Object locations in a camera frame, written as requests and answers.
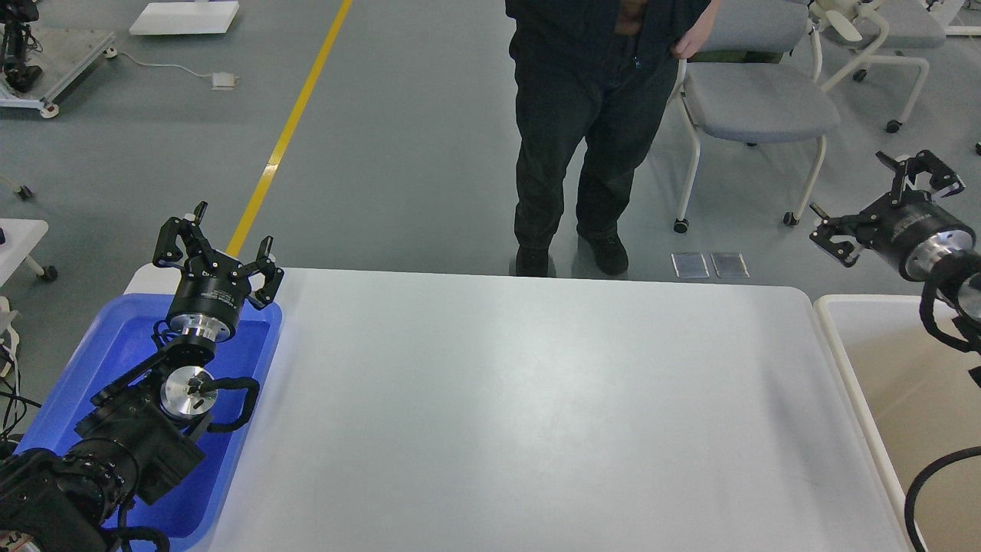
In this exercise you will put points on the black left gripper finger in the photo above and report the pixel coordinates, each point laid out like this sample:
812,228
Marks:
265,266
180,237

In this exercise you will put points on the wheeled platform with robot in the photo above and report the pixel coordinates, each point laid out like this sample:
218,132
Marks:
38,63

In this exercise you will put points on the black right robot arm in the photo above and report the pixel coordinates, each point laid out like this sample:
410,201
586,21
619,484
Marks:
949,312

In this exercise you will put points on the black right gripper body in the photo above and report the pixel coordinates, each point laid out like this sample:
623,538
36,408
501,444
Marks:
914,236

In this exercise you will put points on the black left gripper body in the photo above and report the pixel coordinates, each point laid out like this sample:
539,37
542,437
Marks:
209,299

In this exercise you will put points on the blue plastic bin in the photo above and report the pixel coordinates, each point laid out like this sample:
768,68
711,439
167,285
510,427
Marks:
118,339

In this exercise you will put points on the white power adapter with cable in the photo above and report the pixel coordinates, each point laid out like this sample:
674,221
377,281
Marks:
216,80

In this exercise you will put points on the left floor plate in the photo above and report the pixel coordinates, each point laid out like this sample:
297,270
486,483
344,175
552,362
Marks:
690,266

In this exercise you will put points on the white flat board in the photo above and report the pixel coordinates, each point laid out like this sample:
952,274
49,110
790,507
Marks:
185,18

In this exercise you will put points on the white plastic bin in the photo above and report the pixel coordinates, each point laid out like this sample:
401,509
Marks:
916,401

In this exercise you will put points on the grey chair white frame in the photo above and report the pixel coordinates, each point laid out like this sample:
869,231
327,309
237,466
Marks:
756,103

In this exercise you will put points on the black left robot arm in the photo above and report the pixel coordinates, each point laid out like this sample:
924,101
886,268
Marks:
142,438

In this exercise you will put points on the person's hand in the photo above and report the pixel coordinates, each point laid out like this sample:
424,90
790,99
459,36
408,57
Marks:
698,33

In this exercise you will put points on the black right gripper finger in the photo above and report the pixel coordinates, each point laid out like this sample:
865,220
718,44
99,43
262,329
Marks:
943,179
839,236

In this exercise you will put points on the person in black clothes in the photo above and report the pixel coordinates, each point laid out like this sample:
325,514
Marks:
597,73

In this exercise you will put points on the floor plate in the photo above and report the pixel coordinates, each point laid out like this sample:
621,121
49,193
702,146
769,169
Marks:
729,265
690,266

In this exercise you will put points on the right floor plate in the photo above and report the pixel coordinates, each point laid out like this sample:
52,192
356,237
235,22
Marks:
729,265

